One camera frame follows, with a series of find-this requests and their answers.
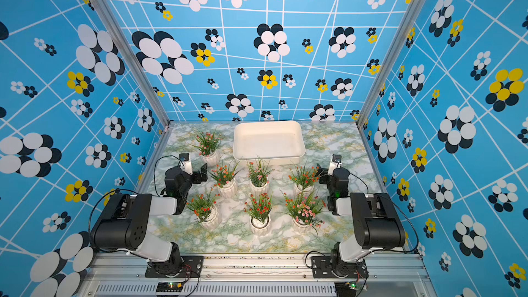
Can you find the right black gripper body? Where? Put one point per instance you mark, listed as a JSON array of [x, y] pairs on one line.
[[325, 179]]

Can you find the right controller board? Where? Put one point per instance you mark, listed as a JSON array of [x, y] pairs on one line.
[[345, 289]]

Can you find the front right pink potted gypsophila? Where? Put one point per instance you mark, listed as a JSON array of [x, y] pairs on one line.
[[304, 210]]

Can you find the aluminium front rail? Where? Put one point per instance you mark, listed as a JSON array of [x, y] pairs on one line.
[[259, 275]]

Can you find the left controller board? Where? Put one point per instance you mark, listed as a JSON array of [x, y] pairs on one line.
[[169, 287]]

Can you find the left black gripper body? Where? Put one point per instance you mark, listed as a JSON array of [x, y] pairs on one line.
[[195, 178]]

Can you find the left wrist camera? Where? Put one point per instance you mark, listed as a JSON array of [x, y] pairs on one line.
[[184, 161]]

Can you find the controller board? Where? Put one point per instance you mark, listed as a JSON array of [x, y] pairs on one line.
[[345, 289], [169, 287]]

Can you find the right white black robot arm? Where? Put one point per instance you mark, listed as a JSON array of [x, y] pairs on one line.
[[376, 224]]

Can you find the white plastic storage box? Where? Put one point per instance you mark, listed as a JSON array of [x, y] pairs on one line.
[[278, 142]]

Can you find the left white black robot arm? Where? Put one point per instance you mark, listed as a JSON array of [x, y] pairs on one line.
[[123, 224]]

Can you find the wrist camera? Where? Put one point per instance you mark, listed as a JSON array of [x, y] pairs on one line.
[[184, 161], [336, 162]]

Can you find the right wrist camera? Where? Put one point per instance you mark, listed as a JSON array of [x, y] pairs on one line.
[[336, 162]]

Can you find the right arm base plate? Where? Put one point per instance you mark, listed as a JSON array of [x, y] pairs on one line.
[[325, 268]]

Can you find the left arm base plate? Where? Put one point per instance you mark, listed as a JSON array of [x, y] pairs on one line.
[[182, 268]]

